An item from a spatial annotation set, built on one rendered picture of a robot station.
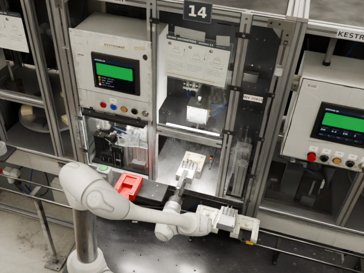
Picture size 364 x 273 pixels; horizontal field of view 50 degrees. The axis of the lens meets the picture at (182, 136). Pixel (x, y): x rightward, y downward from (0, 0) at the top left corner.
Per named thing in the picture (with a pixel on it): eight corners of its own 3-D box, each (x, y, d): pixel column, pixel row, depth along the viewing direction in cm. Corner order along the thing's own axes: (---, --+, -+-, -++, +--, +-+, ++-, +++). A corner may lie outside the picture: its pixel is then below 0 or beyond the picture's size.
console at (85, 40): (77, 109, 212) (65, 30, 183) (100, 83, 234) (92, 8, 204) (149, 125, 205) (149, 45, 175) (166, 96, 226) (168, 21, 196)
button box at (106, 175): (97, 184, 232) (95, 170, 225) (102, 175, 238) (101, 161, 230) (109, 187, 231) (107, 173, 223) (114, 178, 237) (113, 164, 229)
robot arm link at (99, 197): (136, 201, 157) (115, 184, 164) (112, 192, 142) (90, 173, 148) (118, 228, 156) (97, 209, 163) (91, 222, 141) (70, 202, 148)
